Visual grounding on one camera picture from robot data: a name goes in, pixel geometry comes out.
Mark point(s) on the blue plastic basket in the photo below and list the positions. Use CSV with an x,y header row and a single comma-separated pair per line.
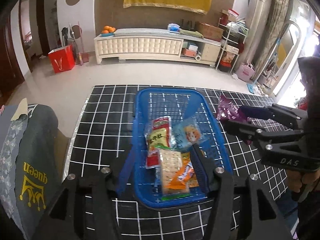
x,y
179,104

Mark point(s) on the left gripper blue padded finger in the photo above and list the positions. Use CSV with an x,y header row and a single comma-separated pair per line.
x,y
124,166
203,172

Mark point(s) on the blue tissue box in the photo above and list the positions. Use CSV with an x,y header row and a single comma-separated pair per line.
x,y
173,27

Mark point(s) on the standing air conditioner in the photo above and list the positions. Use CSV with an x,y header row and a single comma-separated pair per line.
x,y
258,11

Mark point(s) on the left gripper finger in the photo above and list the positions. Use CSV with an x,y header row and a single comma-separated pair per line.
x,y
243,130
292,118

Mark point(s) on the dark queen print garment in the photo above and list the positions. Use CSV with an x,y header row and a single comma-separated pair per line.
x,y
37,179

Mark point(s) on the person's right hand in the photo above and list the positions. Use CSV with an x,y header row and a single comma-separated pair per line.
x,y
295,180

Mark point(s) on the orange snack packet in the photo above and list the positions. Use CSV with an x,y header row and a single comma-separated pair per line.
x,y
183,178

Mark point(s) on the white television cabinet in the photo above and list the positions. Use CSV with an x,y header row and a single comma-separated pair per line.
x,y
156,44

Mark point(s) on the red white snack packet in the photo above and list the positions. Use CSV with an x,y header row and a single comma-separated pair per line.
x,y
157,135

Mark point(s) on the light blue cartoon snack packet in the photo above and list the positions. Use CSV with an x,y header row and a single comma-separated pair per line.
x,y
187,133

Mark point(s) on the cracker packet clear wrapper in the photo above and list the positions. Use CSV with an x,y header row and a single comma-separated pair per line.
x,y
170,163

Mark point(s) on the pink tote bag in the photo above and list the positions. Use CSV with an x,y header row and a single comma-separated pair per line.
x,y
245,71

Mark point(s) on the red paper bag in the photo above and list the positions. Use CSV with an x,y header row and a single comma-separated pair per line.
x,y
62,59

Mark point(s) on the white metal shelf rack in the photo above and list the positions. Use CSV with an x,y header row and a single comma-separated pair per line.
x,y
232,41

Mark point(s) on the grey lace blanket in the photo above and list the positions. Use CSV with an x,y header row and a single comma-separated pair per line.
x,y
11,134

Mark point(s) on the plate of oranges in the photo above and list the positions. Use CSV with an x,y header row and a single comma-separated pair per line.
x,y
108,31

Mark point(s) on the purple snack packet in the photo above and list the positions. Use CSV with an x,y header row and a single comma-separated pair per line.
x,y
228,111

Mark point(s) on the cardboard box on cabinet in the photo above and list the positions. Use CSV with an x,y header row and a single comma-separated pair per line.
x,y
209,31

